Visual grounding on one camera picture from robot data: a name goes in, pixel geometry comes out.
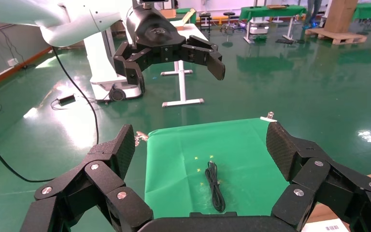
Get white wheeled stand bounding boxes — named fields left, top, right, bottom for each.
left=84, top=29, right=145, bottom=102

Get wooden pallet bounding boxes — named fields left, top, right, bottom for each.
left=304, top=27, right=368, bottom=45

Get tall cardboard carton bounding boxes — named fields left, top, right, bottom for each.
left=324, top=0, right=359, bottom=34

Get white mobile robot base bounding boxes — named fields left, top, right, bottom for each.
left=249, top=17, right=270, bottom=35

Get white table with legs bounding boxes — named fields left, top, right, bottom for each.
left=160, top=23, right=209, bottom=108

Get black power adapter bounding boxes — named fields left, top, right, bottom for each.
left=57, top=94, right=77, bottom=105

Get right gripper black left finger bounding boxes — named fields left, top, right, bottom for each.
left=19, top=124, right=155, bottom=232

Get silver metal binder clip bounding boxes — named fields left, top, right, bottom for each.
left=259, top=111, right=278, bottom=123
left=134, top=130, right=150, bottom=147

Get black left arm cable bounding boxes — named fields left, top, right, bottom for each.
left=0, top=47, right=100, bottom=184

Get person legs blue shoes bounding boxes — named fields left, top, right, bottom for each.
left=302, top=0, right=323, bottom=30

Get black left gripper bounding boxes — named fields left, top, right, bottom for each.
left=113, top=6, right=227, bottom=94

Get black data cable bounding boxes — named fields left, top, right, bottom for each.
left=204, top=161, right=227, bottom=213

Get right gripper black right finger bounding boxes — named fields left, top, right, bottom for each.
left=265, top=121, right=371, bottom=232

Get brown cardboard mailer box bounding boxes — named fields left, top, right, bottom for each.
left=301, top=172, right=371, bottom=232

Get white printed paper sheet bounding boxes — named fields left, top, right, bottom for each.
left=301, top=220, right=350, bottom=232

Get open cardboard box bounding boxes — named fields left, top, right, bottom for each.
left=159, top=8, right=197, bottom=31

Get green table cloth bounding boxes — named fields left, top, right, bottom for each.
left=144, top=117, right=291, bottom=220

